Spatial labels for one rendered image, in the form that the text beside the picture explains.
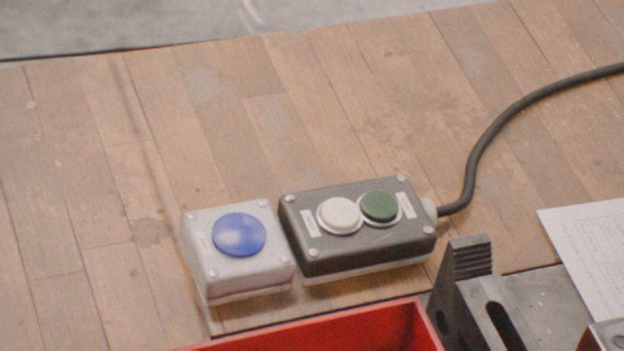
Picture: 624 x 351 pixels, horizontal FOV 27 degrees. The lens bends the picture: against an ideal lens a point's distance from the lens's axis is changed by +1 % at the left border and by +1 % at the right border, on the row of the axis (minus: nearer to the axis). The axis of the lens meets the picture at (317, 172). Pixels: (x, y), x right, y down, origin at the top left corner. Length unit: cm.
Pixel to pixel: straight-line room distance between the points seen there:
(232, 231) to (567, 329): 26
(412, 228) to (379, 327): 10
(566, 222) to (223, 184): 27
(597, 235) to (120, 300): 38
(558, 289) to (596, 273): 4
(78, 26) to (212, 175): 149
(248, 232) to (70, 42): 155
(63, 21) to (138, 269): 157
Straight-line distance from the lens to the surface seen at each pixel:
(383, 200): 98
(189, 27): 251
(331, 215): 96
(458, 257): 90
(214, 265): 93
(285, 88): 111
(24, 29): 249
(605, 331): 69
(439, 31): 119
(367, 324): 90
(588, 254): 104
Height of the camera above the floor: 166
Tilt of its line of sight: 47 degrees down
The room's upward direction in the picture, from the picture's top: 12 degrees clockwise
